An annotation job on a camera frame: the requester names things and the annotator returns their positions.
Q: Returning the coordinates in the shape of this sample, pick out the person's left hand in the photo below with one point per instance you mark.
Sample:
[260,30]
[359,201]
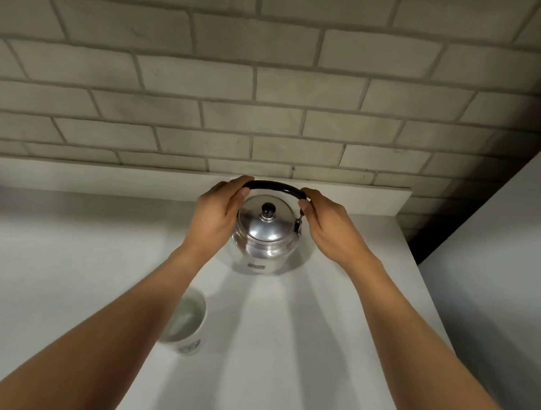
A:
[213,221]

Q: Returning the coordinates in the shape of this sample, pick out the person's right hand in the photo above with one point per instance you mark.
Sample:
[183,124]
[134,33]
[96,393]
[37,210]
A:
[331,233]

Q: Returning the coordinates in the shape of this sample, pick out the person's right thumb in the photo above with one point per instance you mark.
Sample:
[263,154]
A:
[306,210]

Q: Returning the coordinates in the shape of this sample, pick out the person's left thumb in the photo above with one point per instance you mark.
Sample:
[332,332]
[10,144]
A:
[242,200]

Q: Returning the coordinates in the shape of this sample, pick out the silver metal kettle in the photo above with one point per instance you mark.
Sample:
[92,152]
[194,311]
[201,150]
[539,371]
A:
[266,232]

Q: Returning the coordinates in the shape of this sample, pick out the person's left forearm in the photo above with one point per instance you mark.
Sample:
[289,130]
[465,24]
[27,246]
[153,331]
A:
[101,338]

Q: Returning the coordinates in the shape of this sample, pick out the person's right forearm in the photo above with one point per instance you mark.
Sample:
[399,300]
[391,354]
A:
[421,364]

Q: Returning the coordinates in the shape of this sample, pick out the kettle lid with black knob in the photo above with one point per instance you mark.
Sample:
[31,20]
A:
[267,218]

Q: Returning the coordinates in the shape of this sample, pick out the white cup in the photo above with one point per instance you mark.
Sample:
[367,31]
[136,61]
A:
[186,319]

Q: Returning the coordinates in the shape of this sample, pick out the white appliance side panel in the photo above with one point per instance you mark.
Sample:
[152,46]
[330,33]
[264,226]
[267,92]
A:
[503,277]

